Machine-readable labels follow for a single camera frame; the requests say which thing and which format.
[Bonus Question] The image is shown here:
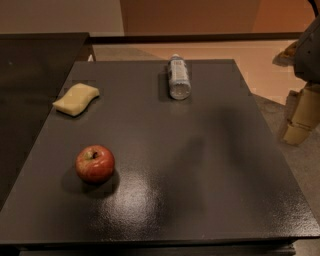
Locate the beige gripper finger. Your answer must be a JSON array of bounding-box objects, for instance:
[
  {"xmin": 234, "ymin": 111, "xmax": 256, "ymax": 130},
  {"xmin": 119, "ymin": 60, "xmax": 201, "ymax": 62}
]
[
  {"xmin": 272, "ymin": 42, "xmax": 297, "ymax": 67},
  {"xmin": 280, "ymin": 82, "xmax": 320, "ymax": 146}
]

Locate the clear blue plastic bottle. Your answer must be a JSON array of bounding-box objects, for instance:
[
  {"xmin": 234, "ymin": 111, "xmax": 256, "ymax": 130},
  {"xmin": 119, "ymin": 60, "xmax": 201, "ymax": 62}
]
[{"xmin": 168, "ymin": 54, "xmax": 191, "ymax": 100}]

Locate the red apple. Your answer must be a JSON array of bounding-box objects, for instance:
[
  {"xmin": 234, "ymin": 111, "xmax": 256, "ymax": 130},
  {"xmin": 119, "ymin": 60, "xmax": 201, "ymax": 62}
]
[{"xmin": 75, "ymin": 145, "xmax": 115, "ymax": 184}]

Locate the yellow sponge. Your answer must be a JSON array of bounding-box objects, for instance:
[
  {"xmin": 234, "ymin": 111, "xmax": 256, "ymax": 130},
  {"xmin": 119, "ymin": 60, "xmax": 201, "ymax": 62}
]
[{"xmin": 53, "ymin": 83, "xmax": 100, "ymax": 116}]

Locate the dark side table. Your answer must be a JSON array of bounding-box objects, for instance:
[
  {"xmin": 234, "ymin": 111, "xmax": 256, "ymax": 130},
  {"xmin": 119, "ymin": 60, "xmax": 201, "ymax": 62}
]
[{"xmin": 0, "ymin": 32, "xmax": 94, "ymax": 209}]

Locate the black cable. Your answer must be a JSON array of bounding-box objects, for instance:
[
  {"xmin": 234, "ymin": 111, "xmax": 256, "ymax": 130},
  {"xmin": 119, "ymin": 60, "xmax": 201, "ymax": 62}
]
[{"xmin": 307, "ymin": 0, "xmax": 320, "ymax": 18}]

